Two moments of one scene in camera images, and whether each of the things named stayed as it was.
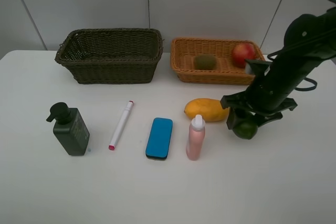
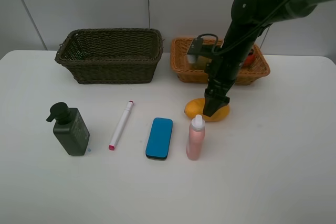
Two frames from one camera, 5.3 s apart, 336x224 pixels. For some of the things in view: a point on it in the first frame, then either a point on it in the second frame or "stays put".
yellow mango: [211, 109] stays put
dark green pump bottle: [70, 128] stays put
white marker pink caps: [121, 125] stays put
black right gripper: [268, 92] → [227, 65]
